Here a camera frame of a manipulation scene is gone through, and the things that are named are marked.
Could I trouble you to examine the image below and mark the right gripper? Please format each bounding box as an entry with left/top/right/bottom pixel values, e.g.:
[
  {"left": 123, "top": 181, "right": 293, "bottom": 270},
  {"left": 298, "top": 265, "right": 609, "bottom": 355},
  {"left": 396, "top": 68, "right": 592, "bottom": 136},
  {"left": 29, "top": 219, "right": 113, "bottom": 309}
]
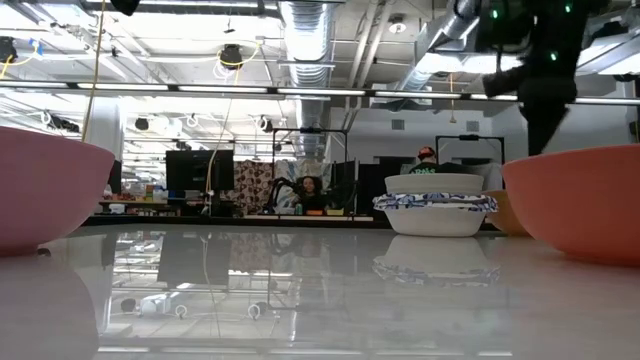
[{"left": 481, "top": 0, "right": 592, "bottom": 157}]

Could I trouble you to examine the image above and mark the red bowl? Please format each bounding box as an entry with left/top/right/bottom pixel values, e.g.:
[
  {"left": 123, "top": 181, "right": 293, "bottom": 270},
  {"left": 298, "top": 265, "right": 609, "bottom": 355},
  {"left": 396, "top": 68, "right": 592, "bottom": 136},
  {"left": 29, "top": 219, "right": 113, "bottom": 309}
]
[{"left": 501, "top": 143, "right": 640, "bottom": 266}]

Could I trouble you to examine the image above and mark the cream bowl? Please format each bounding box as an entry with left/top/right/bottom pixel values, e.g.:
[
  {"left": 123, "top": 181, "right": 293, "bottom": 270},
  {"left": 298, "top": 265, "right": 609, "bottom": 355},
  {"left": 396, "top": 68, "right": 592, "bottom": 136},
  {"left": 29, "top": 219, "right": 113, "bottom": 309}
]
[{"left": 383, "top": 173, "right": 486, "bottom": 197}]

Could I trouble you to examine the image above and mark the pink bowl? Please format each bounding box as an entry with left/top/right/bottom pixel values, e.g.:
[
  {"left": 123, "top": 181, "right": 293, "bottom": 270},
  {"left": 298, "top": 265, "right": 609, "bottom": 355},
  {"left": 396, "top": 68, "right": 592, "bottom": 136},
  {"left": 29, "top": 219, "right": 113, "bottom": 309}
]
[{"left": 0, "top": 125, "right": 117, "bottom": 257}]

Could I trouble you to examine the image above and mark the person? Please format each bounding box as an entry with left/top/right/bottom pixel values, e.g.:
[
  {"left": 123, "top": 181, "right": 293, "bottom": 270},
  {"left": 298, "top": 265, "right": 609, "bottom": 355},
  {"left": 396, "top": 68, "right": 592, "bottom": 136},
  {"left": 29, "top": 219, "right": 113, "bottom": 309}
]
[
  {"left": 408, "top": 145, "right": 447, "bottom": 176},
  {"left": 296, "top": 174, "right": 327, "bottom": 212}
]

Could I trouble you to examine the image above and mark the black monitor on desk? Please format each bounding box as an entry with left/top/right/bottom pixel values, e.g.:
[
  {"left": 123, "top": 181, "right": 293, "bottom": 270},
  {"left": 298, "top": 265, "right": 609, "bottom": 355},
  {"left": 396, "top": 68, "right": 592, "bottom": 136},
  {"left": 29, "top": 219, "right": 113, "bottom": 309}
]
[{"left": 165, "top": 149, "right": 235, "bottom": 192}]

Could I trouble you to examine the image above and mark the brown patterned cloth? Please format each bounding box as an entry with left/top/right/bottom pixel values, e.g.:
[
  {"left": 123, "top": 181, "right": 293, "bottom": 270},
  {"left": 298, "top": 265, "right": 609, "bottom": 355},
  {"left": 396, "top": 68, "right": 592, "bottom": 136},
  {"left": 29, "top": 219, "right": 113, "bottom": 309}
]
[{"left": 234, "top": 160, "right": 275, "bottom": 215}]

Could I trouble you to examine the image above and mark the thick yellow cable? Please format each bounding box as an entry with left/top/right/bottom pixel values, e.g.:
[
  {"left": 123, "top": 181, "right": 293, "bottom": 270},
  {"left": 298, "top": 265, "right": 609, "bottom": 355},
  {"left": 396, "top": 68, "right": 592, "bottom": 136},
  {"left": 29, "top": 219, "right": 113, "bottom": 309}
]
[{"left": 81, "top": 0, "right": 107, "bottom": 144}]

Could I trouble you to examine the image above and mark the black frame stand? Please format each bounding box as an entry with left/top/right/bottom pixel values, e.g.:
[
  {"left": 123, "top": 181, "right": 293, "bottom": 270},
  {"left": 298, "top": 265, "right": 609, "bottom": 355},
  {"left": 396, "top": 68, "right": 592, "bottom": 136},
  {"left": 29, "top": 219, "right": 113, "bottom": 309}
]
[
  {"left": 434, "top": 133, "right": 506, "bottom": 176},
  {"left": 271, "top": 127, "right": 350, "bottom": 217}
]

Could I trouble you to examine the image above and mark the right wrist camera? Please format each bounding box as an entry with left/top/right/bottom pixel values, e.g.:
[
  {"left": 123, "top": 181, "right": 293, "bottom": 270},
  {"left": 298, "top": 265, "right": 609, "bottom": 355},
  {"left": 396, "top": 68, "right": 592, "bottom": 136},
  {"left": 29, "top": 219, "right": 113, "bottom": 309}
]
[{"left": 474, "top": 3, "right": 534, "bottom": 54}]

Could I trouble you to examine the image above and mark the frame bar with lights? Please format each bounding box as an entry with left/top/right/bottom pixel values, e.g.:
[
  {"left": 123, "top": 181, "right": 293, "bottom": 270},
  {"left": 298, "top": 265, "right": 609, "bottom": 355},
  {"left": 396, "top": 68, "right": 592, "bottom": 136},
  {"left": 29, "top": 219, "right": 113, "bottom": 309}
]
[{"left": 0, "top": 81, "right": 640, "bottom": 107}]

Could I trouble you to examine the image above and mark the black ceiling cable reel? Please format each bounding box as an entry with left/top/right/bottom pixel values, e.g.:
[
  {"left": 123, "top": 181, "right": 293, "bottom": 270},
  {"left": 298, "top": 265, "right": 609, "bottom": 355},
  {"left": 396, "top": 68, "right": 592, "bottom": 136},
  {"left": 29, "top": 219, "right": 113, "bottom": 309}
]
[{"left": 219, "top": 43, "right": 245, "bottom": 70}]

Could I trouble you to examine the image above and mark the thin yellow hanging cable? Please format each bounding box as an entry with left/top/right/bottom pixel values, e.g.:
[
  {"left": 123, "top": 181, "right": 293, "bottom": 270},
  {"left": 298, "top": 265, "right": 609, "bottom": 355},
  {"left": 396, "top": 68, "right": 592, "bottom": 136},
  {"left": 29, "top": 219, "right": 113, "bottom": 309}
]
[{"left": 204, "top": 64, "right": 236, "bottom": 214}]

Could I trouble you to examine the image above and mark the black table frame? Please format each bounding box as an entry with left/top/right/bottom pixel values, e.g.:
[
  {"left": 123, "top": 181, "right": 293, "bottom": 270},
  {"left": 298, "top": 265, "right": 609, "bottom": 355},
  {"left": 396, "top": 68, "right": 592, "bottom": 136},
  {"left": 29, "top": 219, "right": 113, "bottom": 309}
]
[{"left": 82, "top": 213, "right": 501, "bottom": 231}]

